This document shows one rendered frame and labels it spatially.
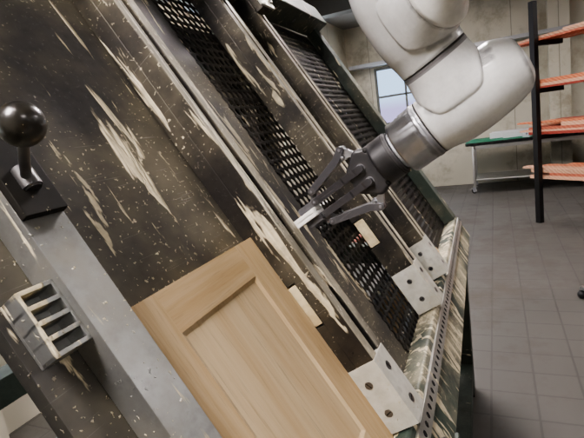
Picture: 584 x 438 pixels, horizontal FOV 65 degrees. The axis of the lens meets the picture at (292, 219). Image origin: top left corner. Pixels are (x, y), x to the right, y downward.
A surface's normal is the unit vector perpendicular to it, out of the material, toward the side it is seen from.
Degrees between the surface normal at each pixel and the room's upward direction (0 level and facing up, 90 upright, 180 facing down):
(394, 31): 115
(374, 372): 90
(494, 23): 90
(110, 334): 60
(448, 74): 96
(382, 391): 90
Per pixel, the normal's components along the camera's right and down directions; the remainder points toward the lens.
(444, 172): -0.40, 0.23
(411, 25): -0.47, 0.70
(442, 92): -0.47, 0.41
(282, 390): 0.72, -0.54
